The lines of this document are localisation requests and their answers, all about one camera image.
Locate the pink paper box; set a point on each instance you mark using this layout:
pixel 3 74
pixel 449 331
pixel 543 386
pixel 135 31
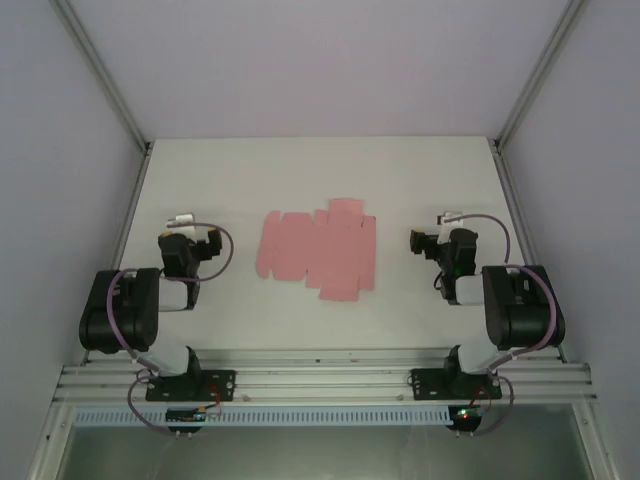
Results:
pixel 320 250

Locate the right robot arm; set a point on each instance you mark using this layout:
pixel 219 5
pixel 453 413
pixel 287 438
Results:
pixel 520 310

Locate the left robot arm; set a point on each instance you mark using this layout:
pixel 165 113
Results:
pixel 120 310

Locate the small circuit board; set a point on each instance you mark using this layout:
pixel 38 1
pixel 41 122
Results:
pixel 465 415
pixel 185 416

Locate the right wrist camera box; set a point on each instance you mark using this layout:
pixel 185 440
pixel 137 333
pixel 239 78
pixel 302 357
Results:
pixel 446 220

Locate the aluminium table side rail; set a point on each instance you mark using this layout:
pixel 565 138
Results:
pixel 511 200
pixel 132 200

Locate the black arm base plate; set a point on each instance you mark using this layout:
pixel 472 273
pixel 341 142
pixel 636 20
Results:
pixel 220 385
pixel 425 385

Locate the aluminium mounting rail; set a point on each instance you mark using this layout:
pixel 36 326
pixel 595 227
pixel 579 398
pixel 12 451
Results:
pixel 320 380

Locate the aluminium frame post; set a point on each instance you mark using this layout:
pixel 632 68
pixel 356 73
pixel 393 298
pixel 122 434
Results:
pixel 540 70
pixel 100 70

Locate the aluminium frame leg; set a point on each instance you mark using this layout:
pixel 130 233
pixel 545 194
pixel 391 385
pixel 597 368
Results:
pixel 597 445
pixel 47 445

